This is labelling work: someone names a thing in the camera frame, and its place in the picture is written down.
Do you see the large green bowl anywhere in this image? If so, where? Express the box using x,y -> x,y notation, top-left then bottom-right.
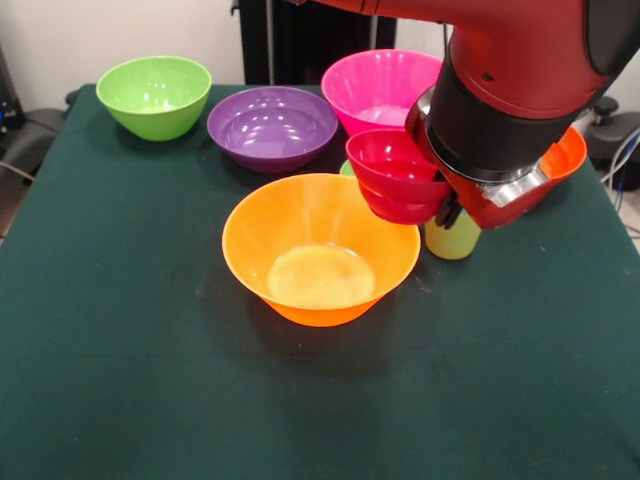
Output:
95,55 -> 213,142

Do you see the dark green tablecloth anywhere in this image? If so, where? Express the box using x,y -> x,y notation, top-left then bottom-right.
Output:
0,83 -> 640,480

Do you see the yellow cup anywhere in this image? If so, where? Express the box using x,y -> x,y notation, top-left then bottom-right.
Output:
423,212 -> 482,260

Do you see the white cable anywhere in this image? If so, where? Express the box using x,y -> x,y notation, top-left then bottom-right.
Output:
600,127 -> 640,185

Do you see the small red bowl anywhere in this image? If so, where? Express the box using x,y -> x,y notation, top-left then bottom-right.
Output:
345,128 -> 452,225

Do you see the purple bowl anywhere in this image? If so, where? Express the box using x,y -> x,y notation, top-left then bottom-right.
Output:
206,85 -> 339,175

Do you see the pink bowl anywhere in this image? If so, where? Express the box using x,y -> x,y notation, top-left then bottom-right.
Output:
321,48 -> 444,137

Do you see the black equipment with knob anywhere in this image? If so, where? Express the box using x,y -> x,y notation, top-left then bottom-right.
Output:
592,95 -> 640,174

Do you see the large orange bowl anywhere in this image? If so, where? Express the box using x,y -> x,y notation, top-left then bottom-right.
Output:
221,173 -> 421,328

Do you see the black electronics box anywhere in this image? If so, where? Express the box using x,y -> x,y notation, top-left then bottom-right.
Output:
0,42 -> 26,149

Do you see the grey cable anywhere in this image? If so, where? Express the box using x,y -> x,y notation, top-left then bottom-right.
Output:
0,159 -> 36,184

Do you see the red-orange bowl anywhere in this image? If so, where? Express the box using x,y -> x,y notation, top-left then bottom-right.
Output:
540,127 -> 588,184

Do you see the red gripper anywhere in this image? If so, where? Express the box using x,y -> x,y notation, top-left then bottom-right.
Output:
404,99 -> 552,231

